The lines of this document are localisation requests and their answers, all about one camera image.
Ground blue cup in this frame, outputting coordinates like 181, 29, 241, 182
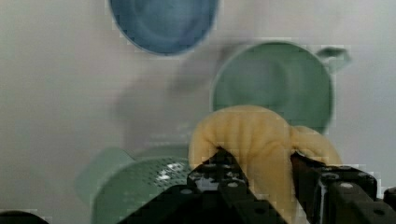
108, 0, 219, 56

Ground green mug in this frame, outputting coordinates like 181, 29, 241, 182
209, 41, 351, 133

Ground green perforated colander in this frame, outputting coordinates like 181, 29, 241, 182
75, 147, 191, 224

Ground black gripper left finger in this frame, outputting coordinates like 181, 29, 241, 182
118, 148, 287, 224

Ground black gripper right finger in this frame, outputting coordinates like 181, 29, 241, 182
290, 153, 396, 224

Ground black frying pan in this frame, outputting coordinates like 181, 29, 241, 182
0, 211, 49, 224

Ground yellow plush banana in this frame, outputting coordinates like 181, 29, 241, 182
189, 105, 342, 224

